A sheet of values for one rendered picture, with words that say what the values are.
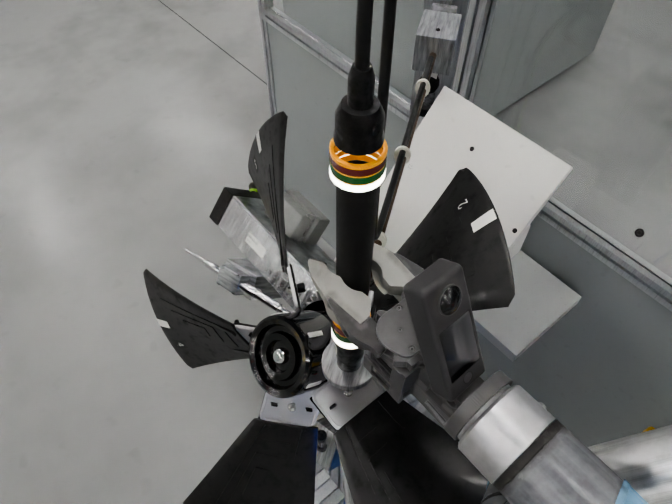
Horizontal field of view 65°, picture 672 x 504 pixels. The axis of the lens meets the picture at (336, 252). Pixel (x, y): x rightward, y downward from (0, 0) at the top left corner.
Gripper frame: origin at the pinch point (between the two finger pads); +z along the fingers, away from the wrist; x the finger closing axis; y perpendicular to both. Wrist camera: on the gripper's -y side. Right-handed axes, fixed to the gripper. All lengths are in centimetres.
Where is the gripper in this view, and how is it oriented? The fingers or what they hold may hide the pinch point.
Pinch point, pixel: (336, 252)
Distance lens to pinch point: 53.2
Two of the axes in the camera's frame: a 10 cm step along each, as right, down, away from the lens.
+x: 7.7, -5.0, 3.9
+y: -0.1, 6.0, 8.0
